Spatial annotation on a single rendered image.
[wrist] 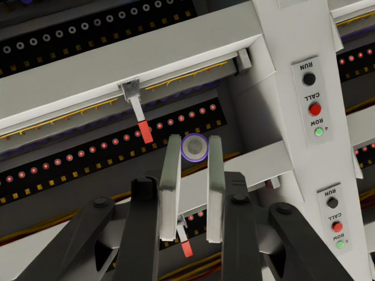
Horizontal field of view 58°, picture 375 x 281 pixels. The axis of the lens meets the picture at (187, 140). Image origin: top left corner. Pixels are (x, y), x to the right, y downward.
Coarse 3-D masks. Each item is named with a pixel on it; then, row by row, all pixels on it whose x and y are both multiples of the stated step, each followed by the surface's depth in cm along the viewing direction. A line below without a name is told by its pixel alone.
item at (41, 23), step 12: (12, 0) 49; (108, 0) 54; (120, 0) 54; (132, 0) 54; (60, 12) 53; (72, 12) 53; (84, 12) 53; (96, 12) 54; (24, 24) 52; (36, 24) 52; (48, 24) 52; (0, 36) 51; (12, 36) 52
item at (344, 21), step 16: (336, 0) 44; (352, 0) 44; (368, 0) 45; (336, 16) 49; (352, 16) 50; (368, 16) 52; (336, 32) 44; (352, 32) 53; (368, 32) 63; (336, 48) 45; (352, 48) 65; (368, 48) 66; (352, 64) 65; (368, 64) 66
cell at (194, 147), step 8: (192, 136) 21; (200, 136) 21; (184, 144) 21; (192, 144) 21; (200, 144) 21; (208, 144) 21; (184, 152) 21; (192, 152) 21; (200, 152) 21; (192, 160) 21; (200, 160) 21
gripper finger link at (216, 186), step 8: (216, 136) 21; (216, 144) 20; (208, 152) 21; (216, 152) 19; (208, 160) 20; (216, 160) 18; (208, 168) 19; (216, 168) 17; (208, 176) 18; (216, 176) 16; (208, 184) 17; (216, 184) 15; (224, 184) 16; (208, 192) 16; (216, 192) 15; (224, 192) 15; (208, 200) 15; (216, 200) 15; (224, 200) 15; (208, 208) 15; (216, 208) 15; (208, 216) 16; (216, 216) 15; (208, 224) 16; (216, 224) 16; (208, 232) 16; (216, 232) 16; (216, 240) 16
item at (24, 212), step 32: (192, 0) 59; (224, 96) 64; (352, 96) 71; (224, 128) 66; (128, 160) 63; (160, 160) 65; (64, 192) 62; (96, 192) 63; (256, 192) 71; (0, 224) 61; (32, 224) 62; (160, 256) 70; (192, 256) 71
